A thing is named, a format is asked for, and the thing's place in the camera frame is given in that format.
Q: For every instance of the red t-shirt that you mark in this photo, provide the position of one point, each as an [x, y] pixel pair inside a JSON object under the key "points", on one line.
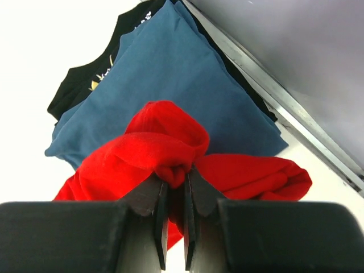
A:
{"points": [[164, 140]]}

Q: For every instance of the folded black t-shirt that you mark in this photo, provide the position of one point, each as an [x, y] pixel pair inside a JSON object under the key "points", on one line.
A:
{"points": [[81, 81]]}

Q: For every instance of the folded blue t-shirt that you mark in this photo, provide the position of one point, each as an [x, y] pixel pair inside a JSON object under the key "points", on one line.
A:
{"points": [[166, 59]]}

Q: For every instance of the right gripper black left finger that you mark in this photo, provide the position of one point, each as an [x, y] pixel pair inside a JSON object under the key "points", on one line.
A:
{"points": [[127, 235]]}

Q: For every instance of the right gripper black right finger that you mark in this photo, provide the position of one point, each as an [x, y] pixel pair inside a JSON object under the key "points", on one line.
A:
{"points": [[222, 235]]}

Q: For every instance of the aluminium frame rail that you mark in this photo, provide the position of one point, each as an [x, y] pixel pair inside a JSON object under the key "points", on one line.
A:
{"points": [[292, 115]]}

